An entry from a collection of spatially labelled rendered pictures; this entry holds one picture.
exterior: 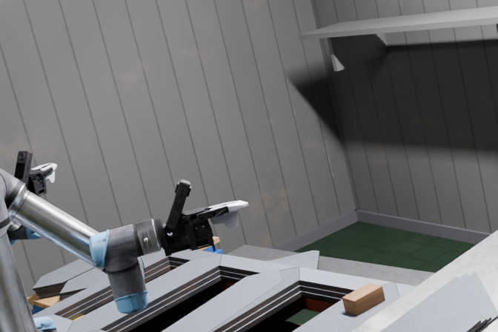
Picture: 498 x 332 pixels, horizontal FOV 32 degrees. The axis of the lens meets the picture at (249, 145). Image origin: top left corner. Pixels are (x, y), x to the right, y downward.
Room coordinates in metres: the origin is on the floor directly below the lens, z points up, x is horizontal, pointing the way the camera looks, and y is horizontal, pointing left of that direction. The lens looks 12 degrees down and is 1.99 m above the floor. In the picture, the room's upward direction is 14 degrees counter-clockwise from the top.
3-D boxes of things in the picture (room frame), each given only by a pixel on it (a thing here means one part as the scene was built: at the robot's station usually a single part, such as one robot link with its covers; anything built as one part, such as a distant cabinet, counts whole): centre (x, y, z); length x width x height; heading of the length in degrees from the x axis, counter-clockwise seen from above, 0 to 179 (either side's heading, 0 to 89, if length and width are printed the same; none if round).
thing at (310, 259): (3.27, -0.06, 0.77); 0.45 x 0.20 x 0.04; 39
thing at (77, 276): (3.67, 0.67, 0.82); 0.80 x 0.40 x 0.06; 129
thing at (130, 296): (1.87, 0.34, 1.34); 0.11 x 0.08 x 0.11; 5
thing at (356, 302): (2.49, -0.23, 0.89); 0.12 x 0.06 x 0.05; 122
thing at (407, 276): (3.15, -0.16, 0.74); 1.20 x 0.26 x 0.03; 39
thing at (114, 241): (1.85, 0.34, 1.43); 0.11 x 0.08 x 0.09; 95
